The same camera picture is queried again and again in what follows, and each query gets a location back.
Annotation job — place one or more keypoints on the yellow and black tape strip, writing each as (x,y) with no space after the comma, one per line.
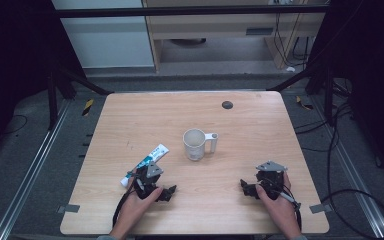
(87,106)
(303,104)

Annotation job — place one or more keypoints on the black frame stand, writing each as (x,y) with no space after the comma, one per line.
(328,96)
(52,100)

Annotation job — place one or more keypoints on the small white floor object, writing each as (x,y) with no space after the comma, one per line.
(290,69)

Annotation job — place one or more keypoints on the white and teal toothpaste tube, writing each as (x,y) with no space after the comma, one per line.
(146,161)

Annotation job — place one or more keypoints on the light wooden desk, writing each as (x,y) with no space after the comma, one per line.
(213,26)

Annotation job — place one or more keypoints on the aluminium floor rail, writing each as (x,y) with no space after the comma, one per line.
(353,173)
(30,173)

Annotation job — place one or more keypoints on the white cabinet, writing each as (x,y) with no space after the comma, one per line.
(106,40)

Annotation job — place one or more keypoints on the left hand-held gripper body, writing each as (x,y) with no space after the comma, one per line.
(144,182)

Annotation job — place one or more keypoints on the white cup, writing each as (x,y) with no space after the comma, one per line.
(194,146)

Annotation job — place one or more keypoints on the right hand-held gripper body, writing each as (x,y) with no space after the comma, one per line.
(270,180)

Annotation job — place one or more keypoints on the person's left hand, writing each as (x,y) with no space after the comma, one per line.
(131,210)

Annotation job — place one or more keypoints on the grey metal table bracket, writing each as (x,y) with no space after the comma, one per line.
(320,208)
(68,208)

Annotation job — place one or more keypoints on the person's right hand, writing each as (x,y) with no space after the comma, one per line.
(280,213)

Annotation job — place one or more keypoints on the black horizontal frame bar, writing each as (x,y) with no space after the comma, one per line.
(180,11)

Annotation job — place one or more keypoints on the dark round table grommet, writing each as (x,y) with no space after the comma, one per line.
(227,105)

